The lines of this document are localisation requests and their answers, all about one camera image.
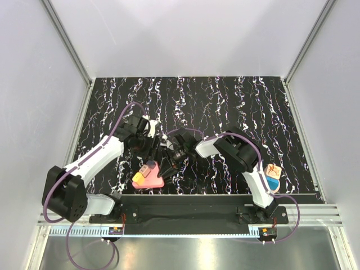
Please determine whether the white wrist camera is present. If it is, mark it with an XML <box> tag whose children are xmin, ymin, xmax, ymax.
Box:
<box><xmin>148</xmin><ymin>120</ymin><xmax>159</xmax><ymax>138</ymax></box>
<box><xmin>160</xmin><ymin>134</ymin><xmax>173</xmax><ymax>150</ymax></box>

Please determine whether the pink plug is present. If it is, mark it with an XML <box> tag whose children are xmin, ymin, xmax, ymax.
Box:
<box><xmin>139</xmin><ymin>164</ymin><xmax>151</xmax><ymax>178</ymax></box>

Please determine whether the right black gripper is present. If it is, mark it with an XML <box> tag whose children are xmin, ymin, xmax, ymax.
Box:
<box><xmin>158</xmin><ymin>145</ymin><xmax>189</xmax><ymax>180</ymax></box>

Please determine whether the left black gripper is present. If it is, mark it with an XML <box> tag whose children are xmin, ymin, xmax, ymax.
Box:
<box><xmin>132</xmin><ymin>132</ymin><xmax>161</xmax><ymax>161</ymax></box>

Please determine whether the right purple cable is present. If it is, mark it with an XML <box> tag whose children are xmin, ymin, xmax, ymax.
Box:
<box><xmin>165</xmin><ymin>128</ymin><xmax>301</xmax><ymax>244</ymax></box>

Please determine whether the right aluminium frame post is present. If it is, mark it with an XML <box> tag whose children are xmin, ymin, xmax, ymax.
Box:
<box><xmin>283</xmin><ymin>0</ymin><xmax>337</xmax><ymax>84</ymax></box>

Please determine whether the grey slotted cable duct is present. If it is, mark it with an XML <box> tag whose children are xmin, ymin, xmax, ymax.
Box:
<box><xmin>49</xmin><ymin>226</ymin><xmax>124</xmax><ymax>237</ymax></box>

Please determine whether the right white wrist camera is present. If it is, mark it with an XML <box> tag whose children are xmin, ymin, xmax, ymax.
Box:
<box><xmin>160</xmin><ymin>134</ymin><xmax>173</xmax><ymax>150</ymax></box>

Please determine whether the left aluminium frame post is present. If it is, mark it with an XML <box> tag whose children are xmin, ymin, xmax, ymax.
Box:
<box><xmin>40</xmin><ymin>0</ymin><xmax>92</xmax><ymax>88</ymax></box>

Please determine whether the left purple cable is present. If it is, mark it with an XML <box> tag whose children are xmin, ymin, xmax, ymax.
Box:
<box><xmin>41</xmin><ymin>102</ymin><xmax>147</xmax><ymax>270</ymax></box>

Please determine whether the pink triangular power socket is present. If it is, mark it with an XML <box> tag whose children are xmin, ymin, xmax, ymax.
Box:
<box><xmin>132</xmin><ymin>164</ymin><xmax>165</xmax><ymax>189</ymax></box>

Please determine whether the yellow plug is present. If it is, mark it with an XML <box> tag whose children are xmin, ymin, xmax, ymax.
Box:
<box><xmin>132</xmin><ymin>172</ymin><xmax>145</xmax><ymax>185</ymax></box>

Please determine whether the dark grey plug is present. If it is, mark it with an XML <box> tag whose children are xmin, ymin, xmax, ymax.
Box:
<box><xmin>146</xmin><ymin>160</ymin><xmax>156</xmax><ymax>170</ymax></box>

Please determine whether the aluminium frame post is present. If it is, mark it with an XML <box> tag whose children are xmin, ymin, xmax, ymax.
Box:
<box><xmin>40</xmin><ymin>0</ymin><xmax>92</xmax><ymax>88</ymax></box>
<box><xmin>283</xmin><ymin>0</ymin><xmax>337</xmax><ymax>84</ymax></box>

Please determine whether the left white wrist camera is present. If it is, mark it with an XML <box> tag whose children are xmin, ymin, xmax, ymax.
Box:
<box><xmin>148</xmin><ymin>120</ymin><xmax>159</xmax><ymax>138</ymax></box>

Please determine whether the purple cable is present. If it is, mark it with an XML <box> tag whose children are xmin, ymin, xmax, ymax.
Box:
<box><xmin>165</xmin><ymin>128</ymin><xmax>301</xmax><ymax>244</ymax></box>
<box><xmin>41</xmin><ymin>102</ymin><xmax>147</xmax><ymax>270</ymax></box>

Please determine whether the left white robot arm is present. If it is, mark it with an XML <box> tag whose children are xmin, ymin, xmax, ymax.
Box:
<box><xmin>42</xmin><ymin>115</ymin><xmax>165</xmax><ymax>223</ymax></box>

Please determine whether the pink round power strip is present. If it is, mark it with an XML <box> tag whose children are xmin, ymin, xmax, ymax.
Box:
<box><xmin>268</xmin><ymin>182</ymin><xmax>280</xmax><ymax>193</ymax></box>

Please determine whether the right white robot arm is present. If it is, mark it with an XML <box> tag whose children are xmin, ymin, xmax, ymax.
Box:
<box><xmin>155</xmin><ymin>127</ymin><xmax>278</xmax><ymax>224</ymax></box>

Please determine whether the blue plug adapter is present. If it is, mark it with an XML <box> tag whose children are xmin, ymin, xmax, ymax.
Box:
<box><xmin>266</xmin><ymin>176</ymin><xmax>280</xmax><ymax>193</ymax></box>

